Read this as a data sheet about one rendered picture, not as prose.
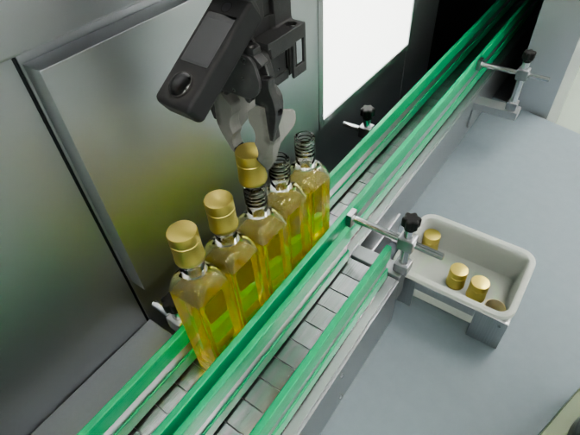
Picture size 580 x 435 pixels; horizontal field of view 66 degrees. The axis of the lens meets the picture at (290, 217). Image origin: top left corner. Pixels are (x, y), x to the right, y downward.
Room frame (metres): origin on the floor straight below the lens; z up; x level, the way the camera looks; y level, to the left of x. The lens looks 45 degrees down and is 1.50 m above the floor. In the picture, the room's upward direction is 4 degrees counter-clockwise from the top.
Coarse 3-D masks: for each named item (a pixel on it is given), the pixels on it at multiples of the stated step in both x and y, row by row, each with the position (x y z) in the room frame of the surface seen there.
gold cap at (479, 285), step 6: (474, 276) 0.50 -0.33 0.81; (480, 276) 0.49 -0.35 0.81; (474, 282) 0.48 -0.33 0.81; (480, 282) 0.48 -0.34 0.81; (486, 282) 0.48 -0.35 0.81; (468, 288) 0.49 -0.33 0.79; (474, 288) 0.47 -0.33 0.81; (480, 288) 0.47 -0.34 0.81; (486, 288) 0.47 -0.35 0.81; (468, 294) 0.48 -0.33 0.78; (474, 294) 0.47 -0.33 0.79; (480, 294) 0.47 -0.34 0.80; (480, 300) 0.47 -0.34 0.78
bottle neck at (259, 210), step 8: (264, 184) 0.42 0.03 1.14; (248, 192) 0.41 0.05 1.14; (256, 192) 0.41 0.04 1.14; (264, 192) 0.42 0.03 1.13; (248, 200) 0.41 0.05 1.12; (256, 200) 0.41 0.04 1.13; (264, 200) 0.41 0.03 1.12; (248, 208) 0.42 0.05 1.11; (256, 208) 0.41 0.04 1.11; (264, 208) 0.41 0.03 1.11; (248, 216) 0.42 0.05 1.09; (256, 216) 0.41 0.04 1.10; (264, 216) 0.41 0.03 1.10
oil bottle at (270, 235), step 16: (272, 208) 0.43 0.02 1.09; (240, 224) 0.41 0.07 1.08; (256, 224) 0.40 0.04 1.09; (272, 224) 0.41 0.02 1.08; (256, 240) 0.39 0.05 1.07; (272, 240) 0.40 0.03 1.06; (272, 256) 0.40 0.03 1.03; (288, 256) 0.42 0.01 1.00; (272, 272) 0.39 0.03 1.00; (288, 272) 0.42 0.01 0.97; (272, 288) 0.39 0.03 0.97
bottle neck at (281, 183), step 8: (280, 152) 0.49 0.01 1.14; (280, 160) 0.48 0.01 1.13; (288, 160) 0.47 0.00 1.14; (272, 168) 0.46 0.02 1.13; (280, 168) 0.46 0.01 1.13; (288, 168) 0.47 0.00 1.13; (272, 176) 0.46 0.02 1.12; (280, 176) 0.46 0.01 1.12; (288, 176) 0.46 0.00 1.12; (272, 184) 0.47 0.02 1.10; (280, 184) 0.46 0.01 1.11; (288, 184) 0.46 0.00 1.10
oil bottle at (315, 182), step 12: (312, 168) 0.51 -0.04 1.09; (324, 168) 0.51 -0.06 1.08; (300, 180) 0.49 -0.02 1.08; (312, 180) 0.49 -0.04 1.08; (324, 180) 0.51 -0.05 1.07; (312, 192) 0.48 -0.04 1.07; (324, 192) 0.51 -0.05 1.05; (312, 204) 0.48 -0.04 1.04; (324, 204) 0.51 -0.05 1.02; (312, 216) 0.48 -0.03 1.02; (324, 216) 0.51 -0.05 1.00; (312, 228) 0.48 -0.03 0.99; (324, 228) 0.51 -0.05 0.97; (312, 240) 0.48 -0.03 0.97
